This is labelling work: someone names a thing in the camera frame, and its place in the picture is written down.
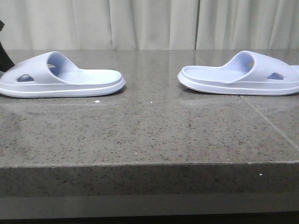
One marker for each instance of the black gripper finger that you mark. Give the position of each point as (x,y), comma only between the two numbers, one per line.
(5,61)

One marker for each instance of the light blue slipper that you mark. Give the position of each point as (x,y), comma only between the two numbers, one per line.
(53,75)
(247,73)

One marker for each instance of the beige curtain backdrop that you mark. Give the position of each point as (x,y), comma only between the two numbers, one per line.
(149,24)

